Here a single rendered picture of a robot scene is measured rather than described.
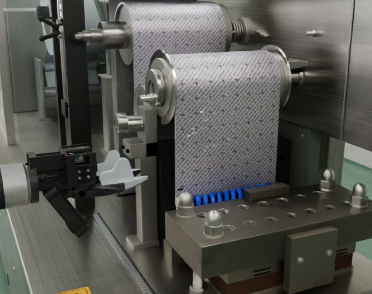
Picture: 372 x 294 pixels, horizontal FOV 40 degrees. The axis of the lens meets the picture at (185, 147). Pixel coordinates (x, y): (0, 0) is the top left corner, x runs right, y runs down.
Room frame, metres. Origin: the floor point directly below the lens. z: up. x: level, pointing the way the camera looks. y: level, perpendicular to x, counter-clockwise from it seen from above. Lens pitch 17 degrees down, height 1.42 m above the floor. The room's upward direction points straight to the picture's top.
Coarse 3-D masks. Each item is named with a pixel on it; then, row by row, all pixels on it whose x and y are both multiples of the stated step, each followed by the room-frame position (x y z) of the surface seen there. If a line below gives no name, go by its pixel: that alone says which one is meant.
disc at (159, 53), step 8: (152, 56) 1.04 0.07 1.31; (160, 56) 1.00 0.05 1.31; (168, 56) 0.97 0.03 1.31; (168, 64) 0.97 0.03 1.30; (176, 88) 0.94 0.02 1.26; (176, 96) 0.94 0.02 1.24; (176, 104) 0.94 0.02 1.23; (168, 112) 0.97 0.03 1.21; (160, 120) 1.01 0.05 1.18; (168, 120) 0.97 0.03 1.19
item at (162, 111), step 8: (152, 64) 1.03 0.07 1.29; (160, 64) 0.99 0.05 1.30; (280, 64) 1.07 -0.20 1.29; (168, 72) 0.96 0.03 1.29; (280, 72) 1.06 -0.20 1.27; (168, 80) 0.96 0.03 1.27; (280, 80) 1.05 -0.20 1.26; (168, 88) 0.96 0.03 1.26; (280, 88) 1.05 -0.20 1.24; (168, 96) 0.96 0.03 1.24; (280, 96) 1.06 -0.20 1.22; (168, 104) 0.96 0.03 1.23; (160, 112) 1.00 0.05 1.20
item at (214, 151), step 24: (192, 120) 0.96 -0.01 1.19; (216, 120) 0.98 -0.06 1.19; (240, 120) 1.01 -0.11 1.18; (264, 120) 1.03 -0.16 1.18; (192, 144) 0.96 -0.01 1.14; (216, 144) 0.98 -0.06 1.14; (240, 144) 1.01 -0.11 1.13; (264, 144) 1.03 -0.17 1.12; (192, 168) 0.96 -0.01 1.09; (216, 168) 0.99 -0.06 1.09; (240, 168) 1.01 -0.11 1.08; (264, 168) 1.03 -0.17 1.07; (192, 192) 0.96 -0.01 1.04
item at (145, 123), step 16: (144, 112) 1.00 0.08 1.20; (128, 128) 1.00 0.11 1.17; (144, 128) 1.00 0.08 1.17; (128, 144) 0.99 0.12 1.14; (144, 144) 1.00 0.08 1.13; (144, 160) 1.01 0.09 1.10; (144, 192) 1.01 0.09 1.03; (144, 208) 1.01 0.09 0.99; (144, 224) 1.01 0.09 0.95; (128, 240) 1.01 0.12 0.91; (144, 240) 1.01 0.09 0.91
